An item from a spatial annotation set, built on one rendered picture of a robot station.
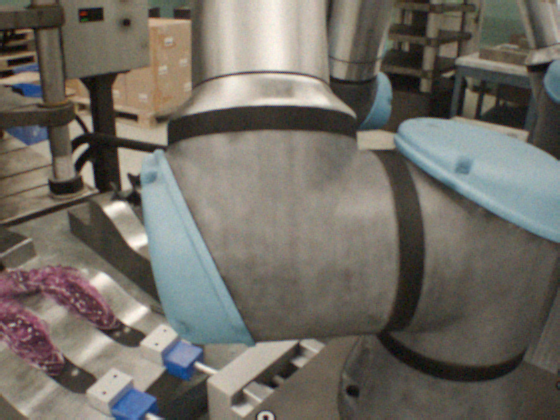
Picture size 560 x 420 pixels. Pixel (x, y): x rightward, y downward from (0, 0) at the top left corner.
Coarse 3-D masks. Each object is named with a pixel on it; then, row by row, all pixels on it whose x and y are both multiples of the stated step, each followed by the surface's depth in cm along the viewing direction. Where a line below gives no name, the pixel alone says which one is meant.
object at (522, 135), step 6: (450, 120) 380; (456, 120) 392; (462, 120) 389; (468, 120) 386; (474, 120) 383; (480, 126) 382; (486, 126) 379; (492, 126) 377; (498, 126) 374; (498, 132) 375; (504, 132) 373; (510, 132) 370; (516, 132) 367; (522, 132) 365; (522, 138) 366
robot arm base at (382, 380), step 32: (352, 352) 40; (384, 352) 34; (352, 384) 38; (384, 384) 34; (416, 384) 32; (448, 384) 31; (480, 384) 31; (512, 384) 32; (352, 416) 36; (384, 416) 34; (416, 416) 32; (448, 416) 31; (480, 416) 32; (512, 416) 33
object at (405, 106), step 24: (408, 0) 465; (432, 0) 403; (432, 24) 410; (408, 48) 554; (432, 48) 419; (384, 72) 533; (408, 72) 436; (432, 72) 426; (408, 96) 442; (432, 96) 436
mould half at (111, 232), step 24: (120, 192) 119; (72, 216) 108; (96, 216) 98; (120, 216) 95; (96, 240) 102; (120, 240) 93; (144, 240) 93; (120, 264) 97; (144, 264) 89; (144, 288) 92
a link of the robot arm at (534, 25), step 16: (528, 0) 73; (544, 0) 71; (528, 16) 74; (544, 16) 72; (528, 32) 76; (544, 32) 73; (544, 48) 75; (528, 64) 78; (544, 64) 74; (544, 80) 75
